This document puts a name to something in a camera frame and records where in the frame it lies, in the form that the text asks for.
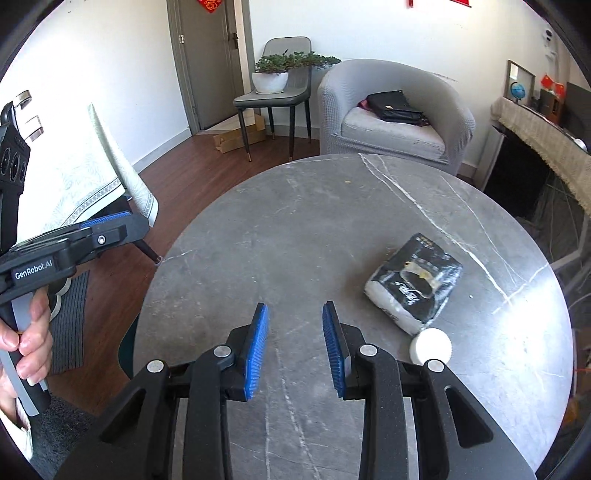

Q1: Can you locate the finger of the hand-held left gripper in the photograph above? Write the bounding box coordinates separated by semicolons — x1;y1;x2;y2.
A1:
60;210;151;266

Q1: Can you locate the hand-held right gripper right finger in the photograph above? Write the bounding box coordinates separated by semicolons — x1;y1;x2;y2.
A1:
322;301;539;480

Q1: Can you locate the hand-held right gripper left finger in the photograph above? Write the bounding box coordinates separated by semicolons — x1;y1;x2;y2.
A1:
55;302;270;480

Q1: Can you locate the dark green trash bin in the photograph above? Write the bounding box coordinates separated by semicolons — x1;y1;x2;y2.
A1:
117;318;139;377

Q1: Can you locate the person's left forearm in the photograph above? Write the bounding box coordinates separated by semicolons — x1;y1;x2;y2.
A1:
0;364;34;462

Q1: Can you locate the person's left hand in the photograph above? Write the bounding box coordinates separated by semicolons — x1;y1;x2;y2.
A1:
0;293;54;387

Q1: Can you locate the black table leg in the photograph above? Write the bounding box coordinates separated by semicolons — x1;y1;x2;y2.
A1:
134;237;162;265

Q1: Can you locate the white patterned tablecloth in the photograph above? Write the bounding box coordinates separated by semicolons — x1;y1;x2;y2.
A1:
14;102;160;241

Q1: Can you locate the grey striped door mat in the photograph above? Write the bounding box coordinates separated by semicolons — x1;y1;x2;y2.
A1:
48;270;90;376

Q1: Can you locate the white round lid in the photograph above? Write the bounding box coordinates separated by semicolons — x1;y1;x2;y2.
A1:
410;329;454;366

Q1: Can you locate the black tissue pack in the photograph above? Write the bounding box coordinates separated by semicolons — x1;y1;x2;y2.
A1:
364;232;464;336

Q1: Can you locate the flat cardboard box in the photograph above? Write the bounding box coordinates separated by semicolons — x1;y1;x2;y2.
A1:
213;115;267;154

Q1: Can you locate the grey fuzzy rug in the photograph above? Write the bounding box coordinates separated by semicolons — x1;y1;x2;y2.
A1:
28;392;100;480

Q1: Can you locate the grey door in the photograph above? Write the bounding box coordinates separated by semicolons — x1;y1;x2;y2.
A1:
166;0;245;137

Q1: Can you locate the grey dining chair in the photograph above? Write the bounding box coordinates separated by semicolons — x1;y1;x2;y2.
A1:
233;37;313;162

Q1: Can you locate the potted plant in white pot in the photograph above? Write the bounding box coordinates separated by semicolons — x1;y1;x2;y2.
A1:
252;52;342;95

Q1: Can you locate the grey armchair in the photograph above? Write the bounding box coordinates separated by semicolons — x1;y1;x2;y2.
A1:
317;58;476;176

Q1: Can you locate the black handbag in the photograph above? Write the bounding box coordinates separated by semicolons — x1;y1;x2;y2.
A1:
359;90;431;127

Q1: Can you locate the dark cabinet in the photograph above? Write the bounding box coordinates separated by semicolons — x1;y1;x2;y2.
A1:
482;124;552;220

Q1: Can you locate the beige lace cloth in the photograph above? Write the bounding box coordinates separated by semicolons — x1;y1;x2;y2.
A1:
490;97;591;185

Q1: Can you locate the framed picture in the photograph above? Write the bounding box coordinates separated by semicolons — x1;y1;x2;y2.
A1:
505;60;536;104

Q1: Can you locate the black television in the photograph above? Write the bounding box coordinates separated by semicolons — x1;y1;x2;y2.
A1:
558;82;591;144

